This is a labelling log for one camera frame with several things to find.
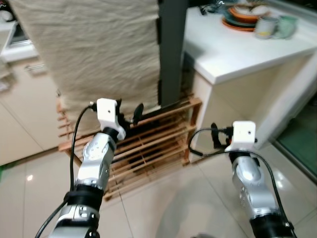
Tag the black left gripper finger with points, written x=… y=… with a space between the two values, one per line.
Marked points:
x=119 y=102
x=138 y=113

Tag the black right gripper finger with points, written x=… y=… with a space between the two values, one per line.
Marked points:
x=218 y=141
x=215 y=128

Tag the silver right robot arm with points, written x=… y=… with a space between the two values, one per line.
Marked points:
x=250 y=183

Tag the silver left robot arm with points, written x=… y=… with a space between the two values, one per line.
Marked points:
x=96 y=158

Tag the wooden slatted rack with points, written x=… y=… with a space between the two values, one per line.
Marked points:
x=158 y=134

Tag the beige wrinkled cloth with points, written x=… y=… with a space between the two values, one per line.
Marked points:
x=94 y=49

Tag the white kitchen counter unit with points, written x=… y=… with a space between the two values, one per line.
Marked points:
x=237 y=59

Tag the dark glass door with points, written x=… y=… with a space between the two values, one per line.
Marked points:
x=299 y=134

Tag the cream kitchen cabinet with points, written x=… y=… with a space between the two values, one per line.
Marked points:
x=25 y=114

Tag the orange plate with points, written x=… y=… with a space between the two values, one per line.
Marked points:
x=233 y=25

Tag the grey mug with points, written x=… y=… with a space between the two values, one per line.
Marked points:
x=266 y=27

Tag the orange bowl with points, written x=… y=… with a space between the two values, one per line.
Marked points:
x=245 y=13

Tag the green mug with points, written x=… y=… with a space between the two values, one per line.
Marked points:
x=287 y=27

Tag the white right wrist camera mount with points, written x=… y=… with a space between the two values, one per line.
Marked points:
x=242 y=133

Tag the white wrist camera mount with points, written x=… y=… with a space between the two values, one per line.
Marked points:
x=242 y=133
x=105 y=113

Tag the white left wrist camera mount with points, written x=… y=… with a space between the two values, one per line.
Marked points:
x=105 y=113

